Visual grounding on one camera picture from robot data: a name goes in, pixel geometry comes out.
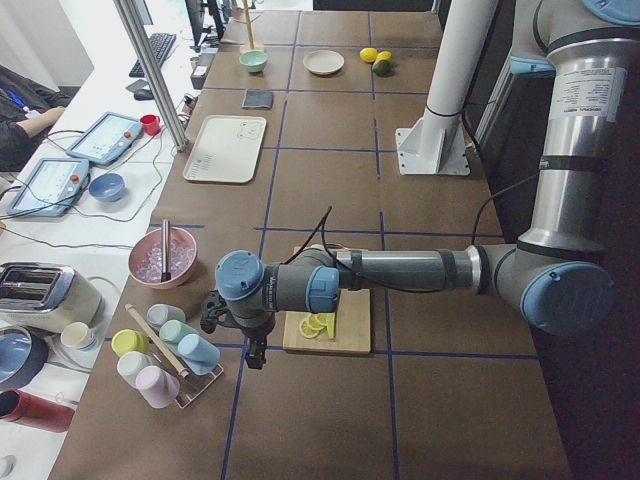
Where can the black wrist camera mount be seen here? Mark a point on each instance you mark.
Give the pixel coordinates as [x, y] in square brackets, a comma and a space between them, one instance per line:
[214, 312]

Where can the yellow lemon right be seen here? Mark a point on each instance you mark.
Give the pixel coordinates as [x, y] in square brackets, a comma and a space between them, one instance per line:
[384, 56]

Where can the lemon slice front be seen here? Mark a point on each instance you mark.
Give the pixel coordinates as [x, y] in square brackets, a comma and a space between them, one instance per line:
[307, 331]

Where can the yellow cup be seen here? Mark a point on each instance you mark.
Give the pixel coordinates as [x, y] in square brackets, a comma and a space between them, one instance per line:
[128, 340]

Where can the aluminium frame post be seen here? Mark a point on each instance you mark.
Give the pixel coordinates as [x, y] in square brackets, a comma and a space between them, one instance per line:
[133, 26]

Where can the blue bowl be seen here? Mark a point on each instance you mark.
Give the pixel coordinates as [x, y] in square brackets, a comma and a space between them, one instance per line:
[109, 187]

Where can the wooden rolling pin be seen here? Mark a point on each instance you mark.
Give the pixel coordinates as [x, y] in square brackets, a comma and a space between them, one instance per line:
[181, 369]

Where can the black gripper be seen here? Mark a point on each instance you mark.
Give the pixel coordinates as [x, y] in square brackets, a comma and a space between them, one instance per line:
[256, 331]

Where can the lemon slice middle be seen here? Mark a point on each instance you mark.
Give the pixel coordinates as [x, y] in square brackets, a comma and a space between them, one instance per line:
[316, 323]

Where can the red cylinder container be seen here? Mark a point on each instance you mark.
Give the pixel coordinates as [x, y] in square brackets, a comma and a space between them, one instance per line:
[32, 411]

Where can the black keyboard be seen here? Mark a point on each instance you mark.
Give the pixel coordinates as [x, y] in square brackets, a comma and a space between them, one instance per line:
[161, 45]

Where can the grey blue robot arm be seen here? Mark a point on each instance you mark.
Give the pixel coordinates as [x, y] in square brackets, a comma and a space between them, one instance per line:
[551, 274]

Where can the dark grey folded cloth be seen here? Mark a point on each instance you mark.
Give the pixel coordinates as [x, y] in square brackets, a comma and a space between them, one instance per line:
[255, 99]

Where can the red mug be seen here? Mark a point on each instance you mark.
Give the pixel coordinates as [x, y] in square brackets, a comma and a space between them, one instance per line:
[150, 124]

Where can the wooden cutting board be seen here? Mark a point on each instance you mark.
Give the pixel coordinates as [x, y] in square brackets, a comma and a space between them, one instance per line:
[353, 328]

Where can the mint green bowl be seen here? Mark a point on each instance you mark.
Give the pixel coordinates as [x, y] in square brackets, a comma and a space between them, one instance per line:
[254, 61]

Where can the lower teach pendant tablet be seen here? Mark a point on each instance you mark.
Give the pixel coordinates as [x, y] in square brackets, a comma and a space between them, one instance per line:
[51, 188]

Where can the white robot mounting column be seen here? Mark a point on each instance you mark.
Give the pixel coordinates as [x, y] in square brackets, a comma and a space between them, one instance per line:
[435, 144]

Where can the grey blue cup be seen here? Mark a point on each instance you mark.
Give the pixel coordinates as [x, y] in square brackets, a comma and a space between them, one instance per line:
[159, 314]

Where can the yellow lemon left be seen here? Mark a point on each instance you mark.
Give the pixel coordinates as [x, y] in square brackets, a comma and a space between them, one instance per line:
[368, 55]

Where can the cream paper cup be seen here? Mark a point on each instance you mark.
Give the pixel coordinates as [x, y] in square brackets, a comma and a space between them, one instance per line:
[78, 336]

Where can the upper teach pendant tablet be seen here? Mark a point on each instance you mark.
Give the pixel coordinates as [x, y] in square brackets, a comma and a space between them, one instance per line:
[107, 139]

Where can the black box on desk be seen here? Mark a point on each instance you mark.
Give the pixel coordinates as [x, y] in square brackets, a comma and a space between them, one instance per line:
[200, 70]

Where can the mint green cup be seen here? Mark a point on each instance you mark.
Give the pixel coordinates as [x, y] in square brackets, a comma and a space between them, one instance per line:
[173, 331]

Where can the black computer mouse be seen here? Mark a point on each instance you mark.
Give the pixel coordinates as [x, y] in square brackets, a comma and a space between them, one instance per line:
[143, 94]

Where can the teach pendant tablet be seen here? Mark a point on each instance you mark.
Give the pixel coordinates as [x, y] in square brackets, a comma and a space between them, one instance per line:
[51, 188]
[107, 139]

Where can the yellow-green plastic knife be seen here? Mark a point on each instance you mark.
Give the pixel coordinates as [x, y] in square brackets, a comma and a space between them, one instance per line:
[331, 331]

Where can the cream rectangular tray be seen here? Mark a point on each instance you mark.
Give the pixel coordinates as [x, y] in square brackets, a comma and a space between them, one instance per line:
[226, 149]

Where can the white cup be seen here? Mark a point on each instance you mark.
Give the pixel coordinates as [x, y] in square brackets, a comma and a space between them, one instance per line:
[131, 363]

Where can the green lime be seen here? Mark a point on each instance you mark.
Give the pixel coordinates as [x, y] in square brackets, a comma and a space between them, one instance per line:
[381, 68]

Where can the cream toaster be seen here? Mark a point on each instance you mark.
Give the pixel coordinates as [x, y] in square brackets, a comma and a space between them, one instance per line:
[48, 297]

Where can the yellow lemon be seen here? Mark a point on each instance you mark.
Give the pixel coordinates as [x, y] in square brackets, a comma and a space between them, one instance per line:
[384, 56]
[368, 55]

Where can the blue dark pot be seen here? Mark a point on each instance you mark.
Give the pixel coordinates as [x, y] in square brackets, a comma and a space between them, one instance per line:
[23, 356]

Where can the metal tongs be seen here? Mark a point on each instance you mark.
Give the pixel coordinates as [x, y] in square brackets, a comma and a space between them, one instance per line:
[165, 250]

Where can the wooden mug tree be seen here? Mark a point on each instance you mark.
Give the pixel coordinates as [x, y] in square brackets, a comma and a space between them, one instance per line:
[251, 44]

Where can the pink cup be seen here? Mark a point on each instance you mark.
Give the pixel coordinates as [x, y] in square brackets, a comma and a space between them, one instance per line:
[156, 386]

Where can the beige round plate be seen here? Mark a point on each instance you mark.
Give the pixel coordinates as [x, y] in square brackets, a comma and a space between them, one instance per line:
[323, 62]

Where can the light blue cup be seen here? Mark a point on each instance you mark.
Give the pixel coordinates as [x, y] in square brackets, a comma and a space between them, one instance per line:
[199, 354]

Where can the pink bowl with ice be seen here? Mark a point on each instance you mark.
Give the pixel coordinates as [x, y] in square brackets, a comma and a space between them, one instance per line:
[145, 260]

